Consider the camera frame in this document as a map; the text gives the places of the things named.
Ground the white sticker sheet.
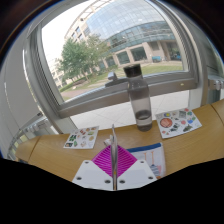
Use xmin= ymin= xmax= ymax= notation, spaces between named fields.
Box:
xmin=62 ymin=125 xmax=101 ymax=150
xmin=154 ymin=107 xmax=203 ymax=140

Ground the grey window frame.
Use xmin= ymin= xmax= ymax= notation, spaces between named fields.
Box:
xmin=22 ymin=0 xmax=224 ymax=135

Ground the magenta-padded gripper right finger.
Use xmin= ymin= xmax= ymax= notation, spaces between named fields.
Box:
xmin=116 ymin=145 xmax=158 ymax=191

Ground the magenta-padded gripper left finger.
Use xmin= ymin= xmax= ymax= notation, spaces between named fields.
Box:
xmin=71 ymin=145 xmax=115 ymax=191

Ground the clear grey drink bottle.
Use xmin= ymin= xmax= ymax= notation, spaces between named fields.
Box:
xmin=122 ymin=63 xmax=154 ymax=133

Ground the grey window handle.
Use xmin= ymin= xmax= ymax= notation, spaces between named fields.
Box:
xmin=105 ymin=71 xmax=130 ymax=89

